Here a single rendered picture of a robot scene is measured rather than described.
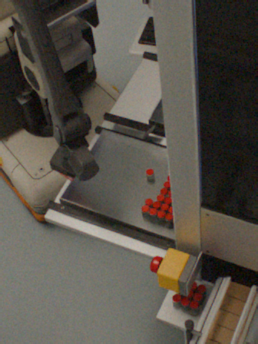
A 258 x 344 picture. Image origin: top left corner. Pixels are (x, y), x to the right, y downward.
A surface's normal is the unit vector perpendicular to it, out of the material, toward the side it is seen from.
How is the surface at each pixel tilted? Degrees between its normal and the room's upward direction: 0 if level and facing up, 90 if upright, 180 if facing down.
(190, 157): 90
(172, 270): 0
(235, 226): 90
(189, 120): 90
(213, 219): 90
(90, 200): 0
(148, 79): 0
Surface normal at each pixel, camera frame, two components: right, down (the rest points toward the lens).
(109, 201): -0.11, -0.60
